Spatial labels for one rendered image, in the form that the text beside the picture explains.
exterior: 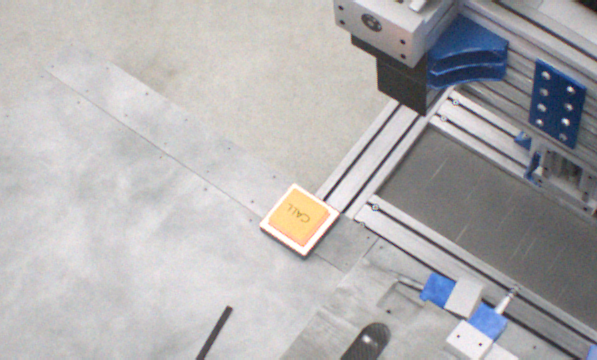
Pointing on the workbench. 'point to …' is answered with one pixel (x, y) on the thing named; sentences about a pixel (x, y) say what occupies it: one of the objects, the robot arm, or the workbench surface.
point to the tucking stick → (214, 332)
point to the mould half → (421, 331)
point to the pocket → (401, 303)
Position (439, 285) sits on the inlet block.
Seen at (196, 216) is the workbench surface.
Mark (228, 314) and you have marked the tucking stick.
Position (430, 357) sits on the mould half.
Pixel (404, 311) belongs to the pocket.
